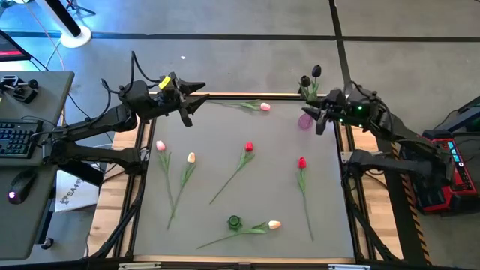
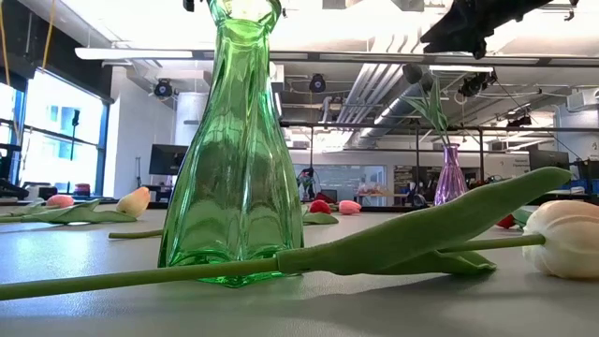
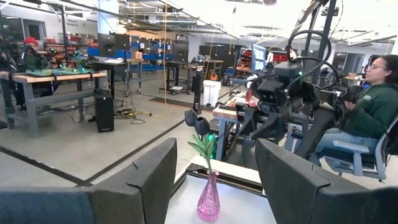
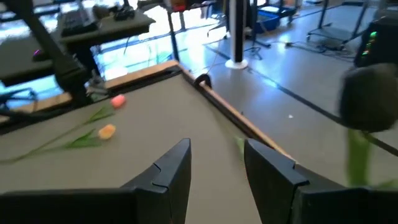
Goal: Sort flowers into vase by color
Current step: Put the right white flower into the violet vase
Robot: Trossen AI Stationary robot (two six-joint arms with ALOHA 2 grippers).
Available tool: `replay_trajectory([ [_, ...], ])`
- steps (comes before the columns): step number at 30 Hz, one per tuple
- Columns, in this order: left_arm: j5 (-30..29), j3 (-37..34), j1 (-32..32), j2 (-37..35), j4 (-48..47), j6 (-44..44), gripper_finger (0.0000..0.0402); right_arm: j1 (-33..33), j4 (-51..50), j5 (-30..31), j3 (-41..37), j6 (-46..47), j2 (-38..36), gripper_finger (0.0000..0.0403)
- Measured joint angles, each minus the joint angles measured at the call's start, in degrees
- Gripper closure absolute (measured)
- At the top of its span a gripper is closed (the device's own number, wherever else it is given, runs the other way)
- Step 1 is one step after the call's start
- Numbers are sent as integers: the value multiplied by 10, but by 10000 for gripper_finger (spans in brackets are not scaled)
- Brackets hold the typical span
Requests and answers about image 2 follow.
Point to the black computer monitor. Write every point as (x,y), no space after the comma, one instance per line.
(166,159)
(547,159)

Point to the green glass vase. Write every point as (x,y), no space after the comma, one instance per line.
(234,164)

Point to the white ceiling unit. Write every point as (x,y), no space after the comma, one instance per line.
(278,75)

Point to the long white light bar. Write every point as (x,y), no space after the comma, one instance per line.
(140,53)

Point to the white tulip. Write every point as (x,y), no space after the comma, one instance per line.
(421,234)

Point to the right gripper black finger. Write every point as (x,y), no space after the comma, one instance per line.
(458,28)

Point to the purple glass vase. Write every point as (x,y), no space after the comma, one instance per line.
(452,180)

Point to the black ceiling device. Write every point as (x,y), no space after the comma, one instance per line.
(519,121)

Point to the grey table mat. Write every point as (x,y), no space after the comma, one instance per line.
(327,313)

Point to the black metal rack frame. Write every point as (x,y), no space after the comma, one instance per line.
(351,125)

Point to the black tripod stand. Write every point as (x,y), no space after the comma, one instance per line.
(75,117)

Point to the red round object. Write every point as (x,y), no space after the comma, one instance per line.
(82,188)

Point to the silver ventilation duct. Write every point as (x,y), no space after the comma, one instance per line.
(388,112)

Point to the blue storage bins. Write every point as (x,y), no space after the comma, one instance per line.
(585,185)

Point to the black ceiling spotlight cluster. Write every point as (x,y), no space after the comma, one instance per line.
(477,84)

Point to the peach tulip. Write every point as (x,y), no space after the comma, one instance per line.
(134,202)

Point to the black round ceiling camera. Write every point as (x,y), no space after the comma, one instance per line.
(317,83)
(163,89)

